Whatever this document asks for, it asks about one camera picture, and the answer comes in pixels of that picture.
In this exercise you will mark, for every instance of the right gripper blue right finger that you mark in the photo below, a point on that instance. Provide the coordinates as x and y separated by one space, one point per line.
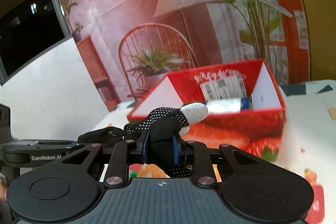
179 150

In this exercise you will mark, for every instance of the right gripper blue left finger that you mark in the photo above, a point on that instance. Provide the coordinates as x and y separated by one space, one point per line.
142 145

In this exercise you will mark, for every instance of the printed living room backdrop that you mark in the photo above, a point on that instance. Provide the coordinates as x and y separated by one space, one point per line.
127 46

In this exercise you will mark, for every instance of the white blue pack in box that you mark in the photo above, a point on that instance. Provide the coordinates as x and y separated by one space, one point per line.
232 105

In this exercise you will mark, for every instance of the red strawberry cardboard box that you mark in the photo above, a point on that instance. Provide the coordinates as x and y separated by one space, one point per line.
256 129

